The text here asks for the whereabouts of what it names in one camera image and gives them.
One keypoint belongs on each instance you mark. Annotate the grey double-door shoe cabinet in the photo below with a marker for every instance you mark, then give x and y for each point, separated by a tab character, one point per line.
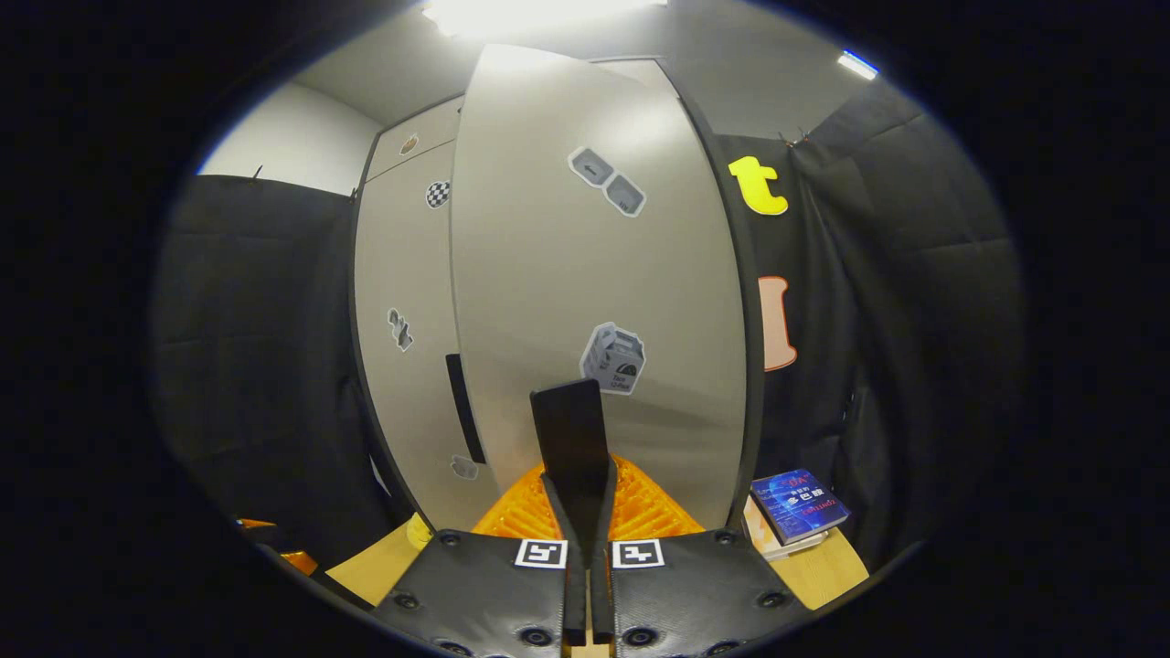
434	132

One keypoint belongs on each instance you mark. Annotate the black backdrop cloth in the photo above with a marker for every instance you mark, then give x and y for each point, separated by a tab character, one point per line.
256	320
914	274

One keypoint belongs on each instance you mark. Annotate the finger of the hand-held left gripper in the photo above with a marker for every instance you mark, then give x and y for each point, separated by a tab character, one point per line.
256	525
298	561

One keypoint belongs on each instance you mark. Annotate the small ceiling light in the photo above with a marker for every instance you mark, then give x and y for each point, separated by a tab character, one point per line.
857	65

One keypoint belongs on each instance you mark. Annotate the large ceiling light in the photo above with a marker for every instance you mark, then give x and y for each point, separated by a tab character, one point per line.
539	14

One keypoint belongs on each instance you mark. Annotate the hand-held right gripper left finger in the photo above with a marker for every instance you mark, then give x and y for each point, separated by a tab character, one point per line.
573	603

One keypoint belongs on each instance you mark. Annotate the grey cabinet door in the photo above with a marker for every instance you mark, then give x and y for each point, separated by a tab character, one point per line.
548	274
411	274

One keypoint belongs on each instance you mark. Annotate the blue book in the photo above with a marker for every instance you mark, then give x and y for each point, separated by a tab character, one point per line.
800	507

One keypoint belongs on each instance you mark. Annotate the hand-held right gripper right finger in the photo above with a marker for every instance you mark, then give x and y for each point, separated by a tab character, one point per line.
601	603

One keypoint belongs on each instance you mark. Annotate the yellow round object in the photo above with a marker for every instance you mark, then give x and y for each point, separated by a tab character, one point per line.
419	532

